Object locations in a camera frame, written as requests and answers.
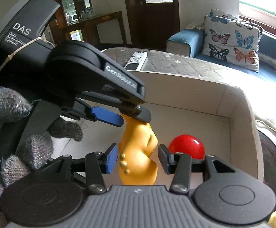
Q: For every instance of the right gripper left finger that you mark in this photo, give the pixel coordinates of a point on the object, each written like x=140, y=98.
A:
x=96, y=164

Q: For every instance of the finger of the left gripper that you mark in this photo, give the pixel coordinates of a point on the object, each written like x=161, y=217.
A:
x=135, y=111
x=81, y=109

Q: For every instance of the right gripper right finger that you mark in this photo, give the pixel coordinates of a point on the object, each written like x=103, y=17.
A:
x=179, y=165

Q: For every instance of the orange rubber duck toy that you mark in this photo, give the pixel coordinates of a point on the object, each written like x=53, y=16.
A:
x=137, y=145

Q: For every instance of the grey knit gloved hand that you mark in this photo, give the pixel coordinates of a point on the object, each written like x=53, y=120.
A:
x=38, y=148

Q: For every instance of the red ball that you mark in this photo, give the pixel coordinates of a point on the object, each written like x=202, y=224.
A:
x=188, y=144

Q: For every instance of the white remote control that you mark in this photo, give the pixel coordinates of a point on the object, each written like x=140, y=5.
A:
x=136, y=61

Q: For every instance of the dark wooden desk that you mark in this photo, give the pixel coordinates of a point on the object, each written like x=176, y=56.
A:
x=101, y=23

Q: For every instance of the white cardboard box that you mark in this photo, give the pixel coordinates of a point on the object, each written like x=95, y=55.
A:
x=218, y=114

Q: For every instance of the dark wooden door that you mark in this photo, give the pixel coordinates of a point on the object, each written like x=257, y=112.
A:
x=152, y=22

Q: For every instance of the grey star quilted mat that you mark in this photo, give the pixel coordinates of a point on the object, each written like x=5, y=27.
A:
x=261, y=94

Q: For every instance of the butterfly print pillow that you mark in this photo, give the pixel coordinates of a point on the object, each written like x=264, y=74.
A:
x=232, y=39

